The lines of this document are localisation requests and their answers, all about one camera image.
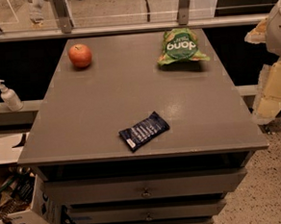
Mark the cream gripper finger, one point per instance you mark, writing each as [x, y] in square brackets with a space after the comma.
[258, 34]
[267, 102]

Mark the green rice chip bag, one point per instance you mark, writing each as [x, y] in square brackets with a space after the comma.
[180, 45]

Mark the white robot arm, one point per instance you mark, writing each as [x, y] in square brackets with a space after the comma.
[273, 35]

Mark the red apple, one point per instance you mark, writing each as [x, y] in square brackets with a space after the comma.
[80, 55]

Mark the top grey drawer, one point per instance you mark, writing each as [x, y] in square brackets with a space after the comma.
[145, 186]

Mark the dark blue snack bar wrapper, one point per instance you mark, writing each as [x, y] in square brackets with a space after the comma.
[136, 136]

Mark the grey drawer cabinet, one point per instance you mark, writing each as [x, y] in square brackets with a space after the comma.
[75, 134]

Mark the middle grey drawer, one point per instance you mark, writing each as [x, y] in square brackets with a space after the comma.
[147, 211]

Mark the white pump soap bottle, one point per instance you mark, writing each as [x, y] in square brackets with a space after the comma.
[11, 99]

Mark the white cardboard box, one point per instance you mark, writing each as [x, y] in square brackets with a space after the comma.
[22, 199]

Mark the right metal railing post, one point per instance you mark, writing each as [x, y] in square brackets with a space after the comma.
[183, 12]

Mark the metal railing post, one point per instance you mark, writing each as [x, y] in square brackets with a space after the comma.
[183, 12]
[63, 15]

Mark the left metal railing post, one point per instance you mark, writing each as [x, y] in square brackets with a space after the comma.
[63, 15]

